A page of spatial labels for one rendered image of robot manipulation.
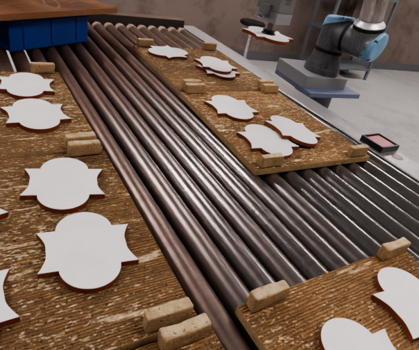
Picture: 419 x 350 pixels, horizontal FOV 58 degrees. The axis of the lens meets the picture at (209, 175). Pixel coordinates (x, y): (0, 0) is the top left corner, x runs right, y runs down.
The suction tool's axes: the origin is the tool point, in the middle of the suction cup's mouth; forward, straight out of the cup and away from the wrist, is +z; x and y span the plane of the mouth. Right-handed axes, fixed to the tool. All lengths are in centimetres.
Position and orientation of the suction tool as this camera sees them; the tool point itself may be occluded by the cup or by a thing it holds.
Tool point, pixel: (267, 37)
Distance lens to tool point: 119.7
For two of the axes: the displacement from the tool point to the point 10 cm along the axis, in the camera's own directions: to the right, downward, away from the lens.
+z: -1.9, 8.3, 5.3
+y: 6.2, 5.2, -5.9
